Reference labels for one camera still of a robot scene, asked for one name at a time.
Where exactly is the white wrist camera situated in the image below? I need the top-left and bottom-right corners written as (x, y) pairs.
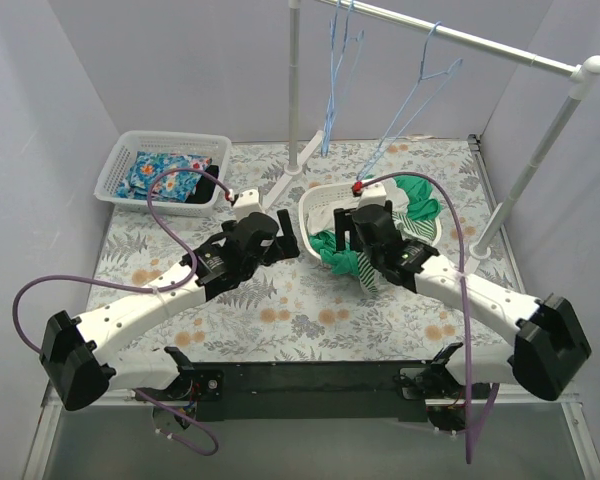
top-left (231, 188), bottom-right (262, 211)
top-left (352, 182), bottom-right (387, 208)

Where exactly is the black folded cloth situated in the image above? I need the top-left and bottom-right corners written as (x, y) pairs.
top-left (186, 176), bottom-right (216, 205)

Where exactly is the white rectangular lattice basket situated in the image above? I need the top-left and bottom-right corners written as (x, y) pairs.
top-left (94, 130), bottom-right (232, 213)

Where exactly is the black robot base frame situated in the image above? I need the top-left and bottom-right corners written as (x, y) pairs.
top-left (144, 344), bottom-right (467, 432)

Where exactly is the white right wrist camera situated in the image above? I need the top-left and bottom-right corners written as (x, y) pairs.
top-left (352, 182), bottom-right (387, 208)

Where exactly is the green white striped tank top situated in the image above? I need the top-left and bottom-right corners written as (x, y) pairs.
top-left (356, 212), bottom-right (441, 296)

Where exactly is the floral patterned table mat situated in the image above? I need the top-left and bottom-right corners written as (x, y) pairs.
top-left (96, 140), bottom-right (490, 362)

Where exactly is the white clothes rack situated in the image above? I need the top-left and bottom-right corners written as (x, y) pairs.
top-left (257, 0), bottom-right (600, 276)

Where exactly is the blue wire hanger pair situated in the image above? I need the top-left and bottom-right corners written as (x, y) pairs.
top-left (320, 1), bottom-right (365, 157)

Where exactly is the blue floral folded cloth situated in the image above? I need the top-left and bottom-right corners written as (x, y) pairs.
top-left (115, 150), bottom-right (213, 203)

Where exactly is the green shirt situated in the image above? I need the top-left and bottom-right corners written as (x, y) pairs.
top-left (310, 176), bottom-right (441, 278)

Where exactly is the white perforated laundry basket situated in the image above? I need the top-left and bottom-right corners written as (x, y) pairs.
top-left (297, 181), bottom-right (441, 266)

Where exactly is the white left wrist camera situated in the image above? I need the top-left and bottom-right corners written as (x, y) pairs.
top-left (231, 188), bottom-right (262, 211)

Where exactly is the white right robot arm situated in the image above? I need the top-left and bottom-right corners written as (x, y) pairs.
top-left (334, 203), bottom-right (591, 401)

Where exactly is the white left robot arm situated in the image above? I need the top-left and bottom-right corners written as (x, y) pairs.
top-left (39, 210), bottom-right (299, 411)

